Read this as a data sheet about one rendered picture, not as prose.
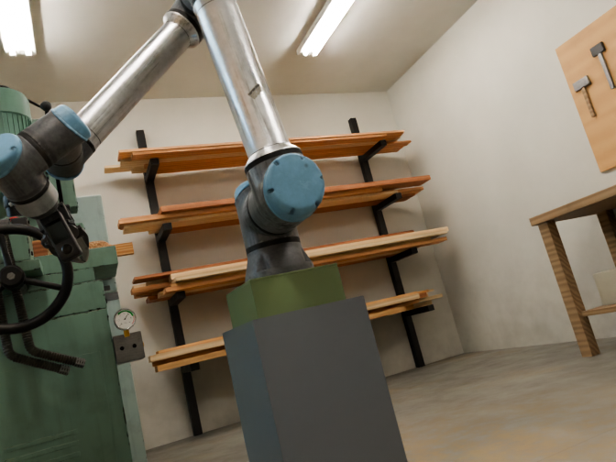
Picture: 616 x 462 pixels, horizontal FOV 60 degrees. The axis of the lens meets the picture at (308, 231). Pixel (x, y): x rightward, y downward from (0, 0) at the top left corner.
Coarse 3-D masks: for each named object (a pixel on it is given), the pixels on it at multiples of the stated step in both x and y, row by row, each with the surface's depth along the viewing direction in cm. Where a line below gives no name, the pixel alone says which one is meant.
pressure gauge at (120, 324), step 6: (120, 312) 154; (126, 312) 155; (132, 312) 155; (114, 318) 153; (120, 318) 154; (126, 318) 155; (132, 318) 155; (120, 324) 153; (126, 324) 154; (132, 324) 154; (126, 330) 156; (126, 336) 155
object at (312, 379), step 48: (240, 336) 131; (288, 336) 123; (336, 336) 128; (240, 384) 137; (288, 384) 120; (336, 384) 124; (384, 384) 129; (288, 432) 117; (336, 432) 121; (384, 432) 125
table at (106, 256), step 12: (96, 252) 162; (108, 252) 164; (0, 264) 144; (24, 264) 146; (36, 264) 147; (48, 264) 157; (72, 264) 159; (84, 264) 160; (96, 264) 161; (108, 264) 163; (36, 276) 154; (96, 276) 175; (108, 276) 179
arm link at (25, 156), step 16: (0, 144) 106; (16, 144) 105; (0, 160) 103; (16, 160) 105; (32, 160) 108; (0, 176) 105; (16, 176) 107; (32, 176) 110; (16, 192) 109; (32, 192) 111
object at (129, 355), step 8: (120, 336) 155; (128, 336) 156; (136, 336) 157; (120, 344) 155; (128, 344) 155; (136, 344) 156; (120, 352) 154; (128, 352) 155; (136, 352) 156; (144, 352) 156; (120, 360) 153; (128, 360) 154; (136, 360) 164
